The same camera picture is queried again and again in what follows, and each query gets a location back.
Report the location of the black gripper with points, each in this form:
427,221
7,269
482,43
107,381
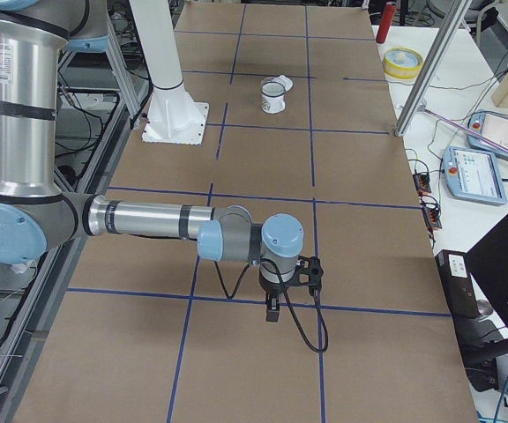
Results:
272,291

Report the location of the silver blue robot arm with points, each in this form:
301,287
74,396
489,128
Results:
36,215

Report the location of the white enamel cup blue rim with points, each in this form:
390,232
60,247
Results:
272,96

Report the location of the lower orange black connector board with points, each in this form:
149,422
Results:
431,214

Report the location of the orange black connector board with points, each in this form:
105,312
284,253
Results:
431,214
422,183

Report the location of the black box with label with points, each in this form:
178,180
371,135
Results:
457,284

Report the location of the upper orange black connector board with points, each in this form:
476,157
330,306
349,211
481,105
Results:
422,183

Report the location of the brown paper table cover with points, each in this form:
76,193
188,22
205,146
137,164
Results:
299,134

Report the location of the near blue teach pendant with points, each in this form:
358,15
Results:
473,175

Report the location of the blue teach pendant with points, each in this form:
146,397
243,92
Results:
473,175
490,125

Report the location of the yellow rimmed round container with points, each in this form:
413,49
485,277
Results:
402,63

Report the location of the far blue teach pendant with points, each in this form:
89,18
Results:
490,125

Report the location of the red bottle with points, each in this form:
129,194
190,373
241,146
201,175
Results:
387,17

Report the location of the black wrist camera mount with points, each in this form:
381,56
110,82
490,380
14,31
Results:
309,273

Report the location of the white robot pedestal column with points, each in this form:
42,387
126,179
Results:
173,117

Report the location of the aluminium side frame rail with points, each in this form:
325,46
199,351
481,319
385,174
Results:
91,137

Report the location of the aluminium frame post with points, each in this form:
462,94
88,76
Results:
436,53

